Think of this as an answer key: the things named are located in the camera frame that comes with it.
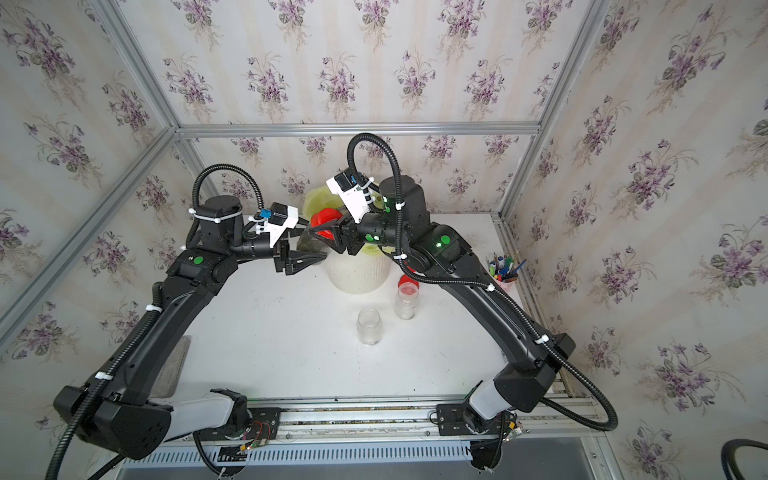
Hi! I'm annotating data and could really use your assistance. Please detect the aluminium frame bars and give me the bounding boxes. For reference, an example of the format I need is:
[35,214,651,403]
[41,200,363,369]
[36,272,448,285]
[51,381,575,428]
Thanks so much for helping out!
[1,1,610,346]

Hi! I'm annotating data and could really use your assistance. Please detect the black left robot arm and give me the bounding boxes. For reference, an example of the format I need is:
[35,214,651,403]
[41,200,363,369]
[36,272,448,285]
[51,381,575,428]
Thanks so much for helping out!
[45,164,325,479]

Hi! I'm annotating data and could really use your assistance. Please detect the pink pen holder cup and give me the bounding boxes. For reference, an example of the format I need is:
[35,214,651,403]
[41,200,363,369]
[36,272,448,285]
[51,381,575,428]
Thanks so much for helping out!
[497,278,517,293]

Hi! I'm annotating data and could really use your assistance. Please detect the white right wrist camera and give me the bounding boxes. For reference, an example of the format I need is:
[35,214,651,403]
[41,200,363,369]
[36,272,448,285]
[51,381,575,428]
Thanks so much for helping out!
[326,169,374,224]

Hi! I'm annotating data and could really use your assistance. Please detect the glass tea jar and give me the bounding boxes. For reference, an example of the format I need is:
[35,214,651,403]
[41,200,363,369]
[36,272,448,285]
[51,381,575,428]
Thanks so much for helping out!
[356,308,383,346]

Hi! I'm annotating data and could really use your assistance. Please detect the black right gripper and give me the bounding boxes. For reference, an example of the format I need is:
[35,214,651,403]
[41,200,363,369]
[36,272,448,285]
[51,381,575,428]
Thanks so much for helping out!
[310,203,414,259]

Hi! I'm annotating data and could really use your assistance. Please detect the pens in cup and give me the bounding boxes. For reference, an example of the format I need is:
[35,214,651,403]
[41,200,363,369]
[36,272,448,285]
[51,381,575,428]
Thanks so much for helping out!
[486,255,527,283]

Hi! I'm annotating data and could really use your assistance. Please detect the black cable loop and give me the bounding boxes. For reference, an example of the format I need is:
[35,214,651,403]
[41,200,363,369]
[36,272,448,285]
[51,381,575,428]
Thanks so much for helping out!
[720,438,768,480]

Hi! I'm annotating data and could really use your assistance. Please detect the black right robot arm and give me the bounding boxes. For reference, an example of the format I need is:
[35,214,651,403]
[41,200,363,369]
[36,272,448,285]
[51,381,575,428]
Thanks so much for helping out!
[310,133,619,434]

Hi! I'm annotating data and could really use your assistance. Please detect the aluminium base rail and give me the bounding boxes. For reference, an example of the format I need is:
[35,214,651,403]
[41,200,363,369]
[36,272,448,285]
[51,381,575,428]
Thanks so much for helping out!
[104,396,622,479]

